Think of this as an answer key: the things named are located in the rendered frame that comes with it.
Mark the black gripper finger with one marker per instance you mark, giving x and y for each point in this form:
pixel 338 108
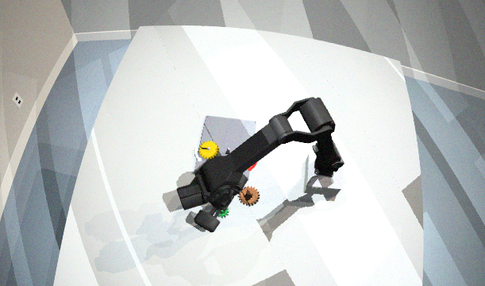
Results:
pixel 236 191

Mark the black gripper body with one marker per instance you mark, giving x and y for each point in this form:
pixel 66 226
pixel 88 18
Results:
pixel 207 221

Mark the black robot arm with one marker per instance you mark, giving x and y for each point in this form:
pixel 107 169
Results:
pixel 215 179

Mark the green gear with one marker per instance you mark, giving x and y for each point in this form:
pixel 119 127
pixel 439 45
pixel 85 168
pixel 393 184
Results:
pixel 224 213

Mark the yellow gear with black stripe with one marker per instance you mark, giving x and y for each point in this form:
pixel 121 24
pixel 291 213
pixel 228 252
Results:
pixel 209 153

